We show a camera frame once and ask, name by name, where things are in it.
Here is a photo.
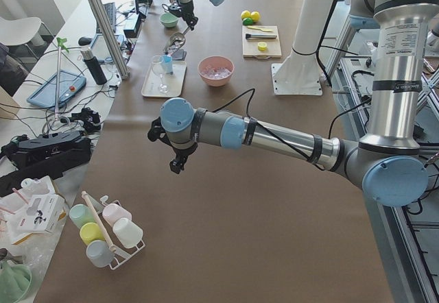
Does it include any black water bottle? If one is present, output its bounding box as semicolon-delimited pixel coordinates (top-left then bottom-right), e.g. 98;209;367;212
81;46;107;85

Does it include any blue teach pendant tablet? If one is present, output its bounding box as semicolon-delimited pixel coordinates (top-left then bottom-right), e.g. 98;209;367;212
26;69;87;108

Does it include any white chair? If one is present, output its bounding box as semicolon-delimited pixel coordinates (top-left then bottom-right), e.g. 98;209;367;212
1;17;55;60

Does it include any stainless steel ice scoop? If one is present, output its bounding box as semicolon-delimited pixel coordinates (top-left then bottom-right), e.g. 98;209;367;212
164;26;191;54

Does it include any mint green bowl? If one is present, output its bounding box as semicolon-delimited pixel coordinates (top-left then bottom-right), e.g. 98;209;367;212
159;12;179;29

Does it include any light blue plastic cup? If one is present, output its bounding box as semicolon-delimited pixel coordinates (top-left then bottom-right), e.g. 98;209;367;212
163;54;174;75

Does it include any grey cup in rack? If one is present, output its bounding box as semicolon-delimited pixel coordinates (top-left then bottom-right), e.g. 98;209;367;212
86;240;115;268

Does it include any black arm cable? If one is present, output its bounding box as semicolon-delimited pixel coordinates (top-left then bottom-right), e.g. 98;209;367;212
209;88;327;172

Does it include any clear wine glass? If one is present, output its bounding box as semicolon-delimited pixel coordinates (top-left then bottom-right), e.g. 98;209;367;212
151;56;168;93

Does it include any pink bowl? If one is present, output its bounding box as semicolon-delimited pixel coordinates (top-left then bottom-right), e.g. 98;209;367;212
198;56;235;87

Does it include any bamboo cutting board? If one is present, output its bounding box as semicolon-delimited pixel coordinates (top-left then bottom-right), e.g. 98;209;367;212
242;25;282;58

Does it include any upper whole yellow lemon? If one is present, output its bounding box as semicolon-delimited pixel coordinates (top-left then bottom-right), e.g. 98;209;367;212
241;10;251;20

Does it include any pale green cup in rack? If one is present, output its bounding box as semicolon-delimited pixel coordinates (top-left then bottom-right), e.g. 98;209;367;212
69;204;95;230

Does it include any yellow cup in rack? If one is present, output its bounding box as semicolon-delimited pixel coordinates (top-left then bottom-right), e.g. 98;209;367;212
80;222;105;245

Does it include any small white product box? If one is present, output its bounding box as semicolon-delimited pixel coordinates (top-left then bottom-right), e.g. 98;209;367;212
17;194;64;234

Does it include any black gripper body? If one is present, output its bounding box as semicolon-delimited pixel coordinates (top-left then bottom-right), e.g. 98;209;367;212
147;117;198;158
168;3;195;22

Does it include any pink cup in rack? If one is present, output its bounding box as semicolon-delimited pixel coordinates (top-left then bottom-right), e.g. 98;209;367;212
102;203;132;227

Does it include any steel muddler black tip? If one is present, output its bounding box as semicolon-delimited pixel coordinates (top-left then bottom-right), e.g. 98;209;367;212
245;33;277;40

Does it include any white cup in rack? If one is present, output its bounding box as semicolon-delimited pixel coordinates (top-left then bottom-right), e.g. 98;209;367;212
112;217;143;248

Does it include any grey folded cloth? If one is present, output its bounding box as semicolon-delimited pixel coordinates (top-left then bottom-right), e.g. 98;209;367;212
171;49;187;60

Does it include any aluminium frame post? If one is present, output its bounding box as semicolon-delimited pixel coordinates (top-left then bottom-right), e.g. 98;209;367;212
88;0;129;80

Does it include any black keyboard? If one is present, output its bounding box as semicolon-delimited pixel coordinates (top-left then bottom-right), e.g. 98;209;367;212
103;2;117;33

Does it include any black equipment bag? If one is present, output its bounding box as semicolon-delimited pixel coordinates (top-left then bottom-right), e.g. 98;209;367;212
1;131;91;197

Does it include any cream rabbit serving tray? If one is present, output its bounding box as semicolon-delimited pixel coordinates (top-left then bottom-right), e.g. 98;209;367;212
141;60;188;99

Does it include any yellow plastic knife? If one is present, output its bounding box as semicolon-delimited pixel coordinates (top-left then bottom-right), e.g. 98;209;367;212
247;25;273;32

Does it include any half lemon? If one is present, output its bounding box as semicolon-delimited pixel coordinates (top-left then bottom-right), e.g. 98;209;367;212
258;42;268;51

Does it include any white wire cup rack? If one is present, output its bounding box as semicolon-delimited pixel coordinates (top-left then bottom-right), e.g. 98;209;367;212
81;191;147;271

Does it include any pile of clear ice cubes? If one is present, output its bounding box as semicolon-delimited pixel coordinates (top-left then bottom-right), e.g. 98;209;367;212
201;65;232;80

